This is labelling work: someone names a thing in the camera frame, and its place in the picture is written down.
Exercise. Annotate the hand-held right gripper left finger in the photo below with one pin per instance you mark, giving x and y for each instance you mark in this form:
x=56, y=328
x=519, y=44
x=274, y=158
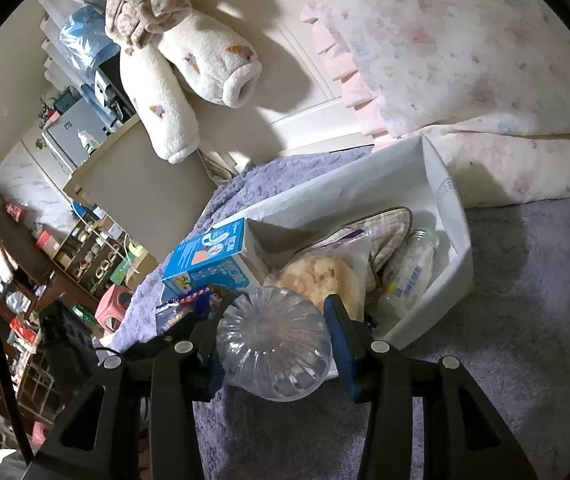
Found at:
x=215, y=372

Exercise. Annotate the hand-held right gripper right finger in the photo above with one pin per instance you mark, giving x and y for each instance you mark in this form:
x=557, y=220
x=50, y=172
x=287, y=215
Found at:
x=345, y=360

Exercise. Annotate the clear plastic bottle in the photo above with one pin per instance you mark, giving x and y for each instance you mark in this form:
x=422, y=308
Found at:
x=275, y=340

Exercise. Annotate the blue cardboard box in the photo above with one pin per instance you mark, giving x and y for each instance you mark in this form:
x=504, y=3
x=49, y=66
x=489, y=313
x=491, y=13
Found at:
x=210, y=260

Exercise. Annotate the white storage box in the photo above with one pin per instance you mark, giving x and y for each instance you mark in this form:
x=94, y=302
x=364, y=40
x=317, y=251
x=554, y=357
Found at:
x=445, y=255

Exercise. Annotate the pink plastic stool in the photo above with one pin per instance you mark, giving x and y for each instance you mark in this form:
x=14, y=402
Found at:
x=115, y=305

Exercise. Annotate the striped red blue snack packet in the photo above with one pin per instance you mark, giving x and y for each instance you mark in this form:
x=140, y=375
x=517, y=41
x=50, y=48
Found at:
x=185, y=305

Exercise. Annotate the brown wooden shelf unit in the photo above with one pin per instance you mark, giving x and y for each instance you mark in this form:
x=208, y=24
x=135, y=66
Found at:
x=10, y=280

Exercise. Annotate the round bread packet purple label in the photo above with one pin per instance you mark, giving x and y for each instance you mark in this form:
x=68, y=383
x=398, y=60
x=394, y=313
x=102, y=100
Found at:
x=325, y=272

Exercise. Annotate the small clear bottle white label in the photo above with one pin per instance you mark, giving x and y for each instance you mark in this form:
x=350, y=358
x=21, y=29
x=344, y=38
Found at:
x=407, y=272

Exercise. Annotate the plaid cloth pouch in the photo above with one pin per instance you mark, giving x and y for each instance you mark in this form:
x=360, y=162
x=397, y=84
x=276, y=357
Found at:
x=385, y=232

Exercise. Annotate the beige cabinet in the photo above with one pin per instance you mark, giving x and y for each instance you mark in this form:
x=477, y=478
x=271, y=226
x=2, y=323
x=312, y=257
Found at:
x=135, y=180

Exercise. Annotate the fluffy purple blanket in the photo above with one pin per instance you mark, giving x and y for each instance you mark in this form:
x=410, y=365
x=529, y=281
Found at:
x=515, y=335

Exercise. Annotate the white fleece pajama pants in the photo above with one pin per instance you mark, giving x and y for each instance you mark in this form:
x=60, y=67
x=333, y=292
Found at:
x=185, y=90

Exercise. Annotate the white drawer unit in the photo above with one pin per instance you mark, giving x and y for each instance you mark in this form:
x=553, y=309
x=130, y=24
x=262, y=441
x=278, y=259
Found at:
x=57, y=55

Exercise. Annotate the blue plastic bag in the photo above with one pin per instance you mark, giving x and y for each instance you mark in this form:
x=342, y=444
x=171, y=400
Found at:
x=87, y=42

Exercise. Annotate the floral quilt with pink ruffle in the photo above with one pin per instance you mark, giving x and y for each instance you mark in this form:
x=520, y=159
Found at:
x=465, y=70

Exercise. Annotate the floral pink garment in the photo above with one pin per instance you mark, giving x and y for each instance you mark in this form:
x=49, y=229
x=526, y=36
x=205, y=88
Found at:
x=145, y=2

